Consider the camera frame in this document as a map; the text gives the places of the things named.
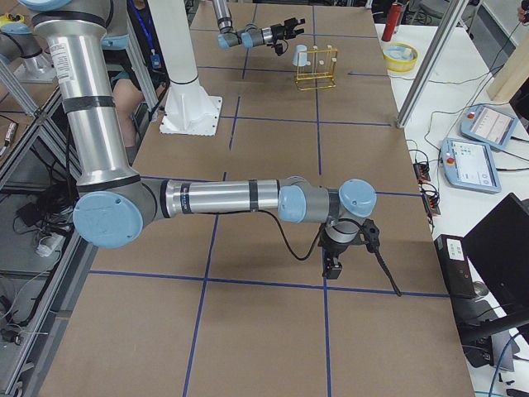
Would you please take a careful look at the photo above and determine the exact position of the near blue teach pendant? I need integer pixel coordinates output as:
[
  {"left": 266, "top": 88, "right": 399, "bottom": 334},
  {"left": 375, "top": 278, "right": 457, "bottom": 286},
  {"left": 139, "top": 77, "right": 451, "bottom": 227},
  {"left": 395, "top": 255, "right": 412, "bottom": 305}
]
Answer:
[{"left": 441, "top": 138, "right": 502, "bottom": 194}]

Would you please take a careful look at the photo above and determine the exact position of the aluminium frame post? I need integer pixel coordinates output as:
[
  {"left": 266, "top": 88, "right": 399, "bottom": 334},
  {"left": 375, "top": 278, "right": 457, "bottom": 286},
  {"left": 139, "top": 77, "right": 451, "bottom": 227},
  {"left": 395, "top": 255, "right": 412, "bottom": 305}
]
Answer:
[{"left": 396, "top": 0, "right": 468, "bottom": 128}]

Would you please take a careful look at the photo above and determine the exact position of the light blue plastic cup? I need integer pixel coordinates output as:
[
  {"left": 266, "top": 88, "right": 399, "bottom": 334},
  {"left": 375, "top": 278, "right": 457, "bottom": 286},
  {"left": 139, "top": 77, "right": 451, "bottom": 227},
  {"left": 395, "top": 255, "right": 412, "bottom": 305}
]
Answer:
[{"left": 292, "top": 45, "right": 307, "bottom": 67}]

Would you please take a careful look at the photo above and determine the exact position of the far blue teach pendant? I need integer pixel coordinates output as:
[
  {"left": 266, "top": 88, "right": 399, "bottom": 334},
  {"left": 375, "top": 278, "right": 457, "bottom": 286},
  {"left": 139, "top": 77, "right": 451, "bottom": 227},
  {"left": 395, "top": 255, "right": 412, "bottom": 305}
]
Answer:
[{"left": 460, "top": 104, "right": 518, "bottom": 151}]

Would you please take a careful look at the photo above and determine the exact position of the black device box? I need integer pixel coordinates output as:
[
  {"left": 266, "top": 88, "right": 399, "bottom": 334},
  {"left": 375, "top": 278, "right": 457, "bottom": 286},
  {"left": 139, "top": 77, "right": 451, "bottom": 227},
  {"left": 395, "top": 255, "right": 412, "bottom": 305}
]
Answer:
[{"left": 434, "top": 234, "right": 489, "bottom": 299}]

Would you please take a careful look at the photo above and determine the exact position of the red cylinder bottle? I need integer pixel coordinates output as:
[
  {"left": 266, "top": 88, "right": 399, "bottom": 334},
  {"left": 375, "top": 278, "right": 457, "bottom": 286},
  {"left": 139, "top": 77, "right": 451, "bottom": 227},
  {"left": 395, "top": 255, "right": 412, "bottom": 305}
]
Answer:
[{"left": 381, "top": 2, "right": 403, "bottom": 42}]

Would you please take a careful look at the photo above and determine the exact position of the blue teach pendant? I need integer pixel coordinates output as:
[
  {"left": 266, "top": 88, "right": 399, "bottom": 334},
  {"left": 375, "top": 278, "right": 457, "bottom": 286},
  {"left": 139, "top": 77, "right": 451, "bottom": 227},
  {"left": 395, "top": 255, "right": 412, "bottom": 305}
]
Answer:
[
  {"left": 460, "top": 104, "right": 518, "bottom": 151},
  {"left": 441, "top": 138, "right": 502, "bottom": 194}
]

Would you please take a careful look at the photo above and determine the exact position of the gold wire cup holder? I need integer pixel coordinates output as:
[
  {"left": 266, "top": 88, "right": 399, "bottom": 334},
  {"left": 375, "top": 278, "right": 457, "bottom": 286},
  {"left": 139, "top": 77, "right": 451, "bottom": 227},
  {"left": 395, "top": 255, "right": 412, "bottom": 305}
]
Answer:
[{"left": 294, "top": 45, "right": 338, "bottom": 91}]

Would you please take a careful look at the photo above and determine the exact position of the person in black shorts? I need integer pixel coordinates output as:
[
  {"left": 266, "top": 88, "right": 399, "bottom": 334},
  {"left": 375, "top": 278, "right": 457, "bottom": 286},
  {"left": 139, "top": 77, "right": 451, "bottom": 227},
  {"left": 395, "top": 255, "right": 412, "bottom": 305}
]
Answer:
[{"left": 102, "top": 0, "right": 170, "bottom": 165}]

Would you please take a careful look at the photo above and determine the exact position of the wooden plank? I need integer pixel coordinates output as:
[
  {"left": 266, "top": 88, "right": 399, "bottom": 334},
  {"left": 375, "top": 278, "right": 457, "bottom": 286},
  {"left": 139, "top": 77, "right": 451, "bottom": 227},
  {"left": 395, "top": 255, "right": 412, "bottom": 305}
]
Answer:
[{"left": 487, "top": 36, "right": 529, "bottom": 103}]

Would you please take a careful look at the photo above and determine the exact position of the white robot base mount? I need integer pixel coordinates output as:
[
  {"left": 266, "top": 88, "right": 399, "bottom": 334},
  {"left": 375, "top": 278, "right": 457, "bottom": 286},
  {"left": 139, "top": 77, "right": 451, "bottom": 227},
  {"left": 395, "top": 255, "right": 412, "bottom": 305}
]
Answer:
[{"left": 150, "top": 1, "right": 222, "bottom": 136}]

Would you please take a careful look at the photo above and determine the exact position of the black monitor on stand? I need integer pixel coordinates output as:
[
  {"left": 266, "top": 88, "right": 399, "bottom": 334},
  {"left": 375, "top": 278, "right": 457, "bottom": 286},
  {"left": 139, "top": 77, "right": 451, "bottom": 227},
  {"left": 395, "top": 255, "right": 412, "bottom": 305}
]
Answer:
[{"left": 458, "top": 192, "right": 529, "bottom": 344}]

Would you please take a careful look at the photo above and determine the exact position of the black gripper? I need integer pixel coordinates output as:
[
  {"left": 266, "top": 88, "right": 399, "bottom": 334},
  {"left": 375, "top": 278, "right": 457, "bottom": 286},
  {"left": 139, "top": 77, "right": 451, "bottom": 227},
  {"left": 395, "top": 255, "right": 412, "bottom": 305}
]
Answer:
[{"left": 270, "top": 17, "right": 306, "bottom": 56}]

